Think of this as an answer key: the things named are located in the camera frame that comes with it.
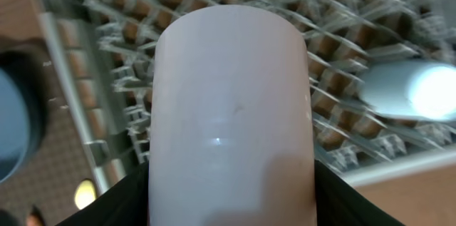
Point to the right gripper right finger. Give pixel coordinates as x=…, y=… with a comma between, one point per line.
x=338, y=204

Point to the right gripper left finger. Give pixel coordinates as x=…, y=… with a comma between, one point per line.
x=124, y=204

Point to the pink cup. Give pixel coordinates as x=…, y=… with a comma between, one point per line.
x=231, y=138

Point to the light blue cup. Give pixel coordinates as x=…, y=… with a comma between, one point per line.
x=410, y=90

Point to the dark blue bowl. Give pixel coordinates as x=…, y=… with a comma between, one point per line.
x=23, y=110

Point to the grey dishwasher rack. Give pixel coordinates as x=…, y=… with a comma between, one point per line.
x=103, y=53

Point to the yellow plastic spoon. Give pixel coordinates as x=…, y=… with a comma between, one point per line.
x=85, y=194

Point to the dark brown serving tray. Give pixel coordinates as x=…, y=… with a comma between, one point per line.
x=48, y=181

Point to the orange carrot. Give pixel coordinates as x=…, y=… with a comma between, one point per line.
x=35, y=218

